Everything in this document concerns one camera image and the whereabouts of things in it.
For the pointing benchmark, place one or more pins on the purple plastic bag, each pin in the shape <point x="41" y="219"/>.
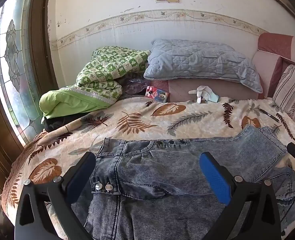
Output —
<point x="135" y="86"/>

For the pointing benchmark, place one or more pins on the dark cloth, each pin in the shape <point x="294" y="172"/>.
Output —
<point x="55" y="123"/>

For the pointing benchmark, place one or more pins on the grey washed denim pants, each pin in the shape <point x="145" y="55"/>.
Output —
<point x="150" y="175"/>

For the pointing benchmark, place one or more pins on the green patterned quilt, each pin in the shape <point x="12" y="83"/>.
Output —
<point x="100" y="80"/>

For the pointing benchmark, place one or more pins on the pink bolster cushion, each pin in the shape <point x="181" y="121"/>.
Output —
<point x="182" y="90"/>

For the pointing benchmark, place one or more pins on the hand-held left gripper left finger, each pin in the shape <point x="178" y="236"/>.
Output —
<point x="80" y="177"/>

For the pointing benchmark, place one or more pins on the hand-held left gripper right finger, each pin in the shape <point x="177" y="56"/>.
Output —
<point x="215" y="177"/>

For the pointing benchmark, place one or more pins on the stained glass window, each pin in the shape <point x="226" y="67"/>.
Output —
<point x="12" y="55"/>

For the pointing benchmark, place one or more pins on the black pen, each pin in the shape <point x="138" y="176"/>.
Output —
<point x="269" y="115"/>

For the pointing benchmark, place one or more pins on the beige leaf print blanket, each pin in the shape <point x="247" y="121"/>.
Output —
<point x="142" y="120"/>

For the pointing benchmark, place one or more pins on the striped floral cushion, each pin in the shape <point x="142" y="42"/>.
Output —
<point x="292" y="92"/>

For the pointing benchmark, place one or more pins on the white glove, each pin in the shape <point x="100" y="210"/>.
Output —
<point x="202" y="91"/>

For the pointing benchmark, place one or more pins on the grey quilted pillow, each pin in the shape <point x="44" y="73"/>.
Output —
<point x="200" y="60"/>

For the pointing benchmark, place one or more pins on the small colourful box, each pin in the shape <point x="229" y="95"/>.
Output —
<point x="158" y="95"/>

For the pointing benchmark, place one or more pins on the pink padded headboard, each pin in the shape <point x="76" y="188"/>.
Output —
<point x="275" y="45"/>

